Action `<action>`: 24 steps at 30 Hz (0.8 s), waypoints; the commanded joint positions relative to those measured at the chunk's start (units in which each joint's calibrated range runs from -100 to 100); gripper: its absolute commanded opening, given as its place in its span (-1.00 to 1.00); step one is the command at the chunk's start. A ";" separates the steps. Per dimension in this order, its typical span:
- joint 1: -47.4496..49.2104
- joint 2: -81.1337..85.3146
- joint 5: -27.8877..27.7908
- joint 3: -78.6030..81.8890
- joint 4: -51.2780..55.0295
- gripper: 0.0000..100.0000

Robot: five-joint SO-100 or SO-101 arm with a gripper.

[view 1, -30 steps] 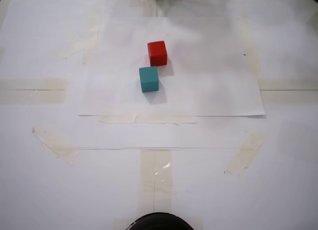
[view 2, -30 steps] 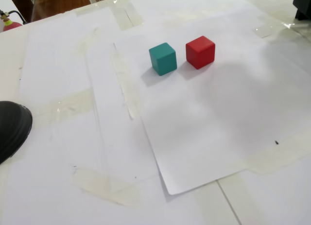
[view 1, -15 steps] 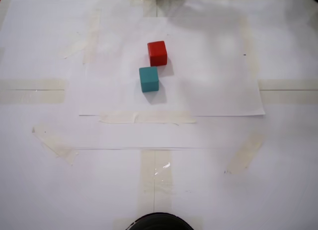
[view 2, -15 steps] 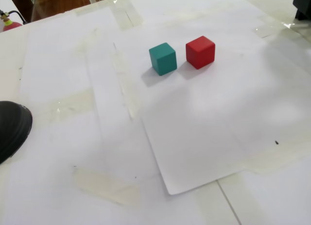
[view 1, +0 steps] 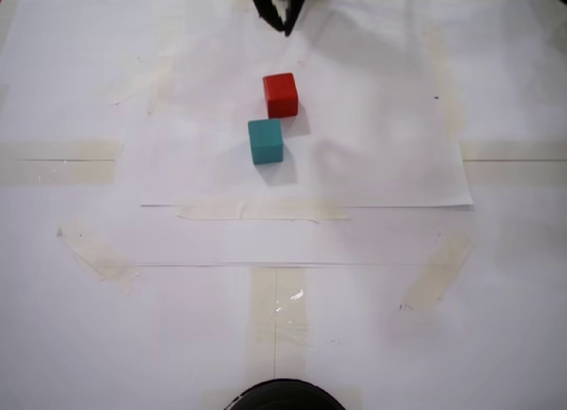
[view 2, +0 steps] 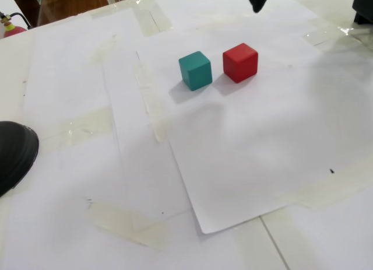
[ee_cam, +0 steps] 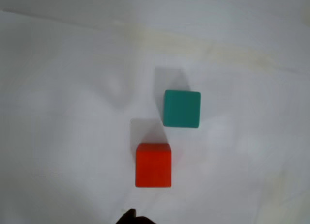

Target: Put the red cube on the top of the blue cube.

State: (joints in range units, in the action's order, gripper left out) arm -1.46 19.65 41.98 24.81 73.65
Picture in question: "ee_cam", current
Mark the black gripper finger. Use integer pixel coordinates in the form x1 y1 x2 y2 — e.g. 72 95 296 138
115 208 152 224

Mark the red cube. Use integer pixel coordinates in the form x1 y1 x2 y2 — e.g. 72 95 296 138
135 142 172 188

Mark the teal blue cube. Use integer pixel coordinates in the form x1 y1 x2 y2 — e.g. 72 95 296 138
161 89 202 129

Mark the small white paper sheet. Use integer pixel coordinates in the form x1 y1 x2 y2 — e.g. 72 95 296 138
0 10 310 224

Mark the beige masking tape strip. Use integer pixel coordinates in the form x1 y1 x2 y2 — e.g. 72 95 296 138
125 23 310 74

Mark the large white paper sheet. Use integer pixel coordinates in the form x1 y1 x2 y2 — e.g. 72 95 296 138
0 0 310 65

